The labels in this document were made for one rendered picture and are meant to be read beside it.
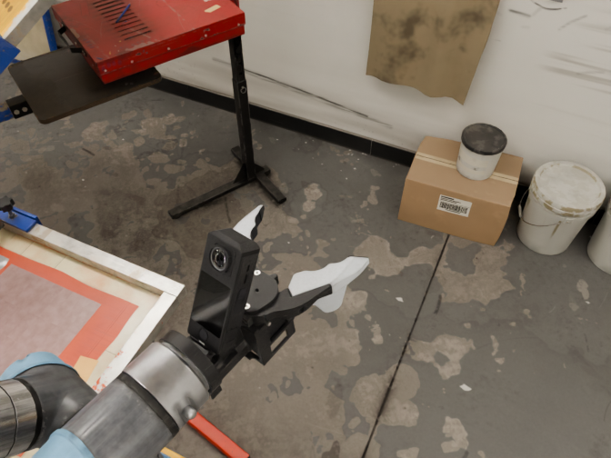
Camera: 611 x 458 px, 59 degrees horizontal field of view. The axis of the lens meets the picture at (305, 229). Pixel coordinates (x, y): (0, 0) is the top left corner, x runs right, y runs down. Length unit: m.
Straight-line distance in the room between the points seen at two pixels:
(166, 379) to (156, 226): 2.41
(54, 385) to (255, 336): 0.22
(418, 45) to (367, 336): 1.33
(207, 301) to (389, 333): 1.99
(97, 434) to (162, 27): 1.77
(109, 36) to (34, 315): 1.04
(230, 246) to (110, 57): 1.58
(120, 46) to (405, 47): 1.27
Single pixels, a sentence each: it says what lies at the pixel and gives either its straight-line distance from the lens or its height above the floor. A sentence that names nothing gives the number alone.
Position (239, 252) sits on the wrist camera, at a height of 1.76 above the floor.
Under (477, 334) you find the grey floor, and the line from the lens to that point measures 2.55.
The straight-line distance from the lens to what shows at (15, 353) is 1.49.
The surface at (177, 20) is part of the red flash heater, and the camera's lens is 2.16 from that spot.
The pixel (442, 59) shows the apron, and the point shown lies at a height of 0.75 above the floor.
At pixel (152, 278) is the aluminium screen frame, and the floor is 0.99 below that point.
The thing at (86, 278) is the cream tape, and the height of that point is 0.95.
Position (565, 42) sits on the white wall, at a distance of 2.59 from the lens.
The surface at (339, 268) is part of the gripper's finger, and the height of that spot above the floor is 1.69.
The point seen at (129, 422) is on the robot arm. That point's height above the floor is 1.69.
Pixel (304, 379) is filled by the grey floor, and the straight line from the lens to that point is 2.34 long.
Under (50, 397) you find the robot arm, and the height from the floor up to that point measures 1.60.
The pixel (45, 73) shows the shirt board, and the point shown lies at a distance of 2.32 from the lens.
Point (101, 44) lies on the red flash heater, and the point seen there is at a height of 1.10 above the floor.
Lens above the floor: 2.14
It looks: 50 degrees down
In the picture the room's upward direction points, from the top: straight up
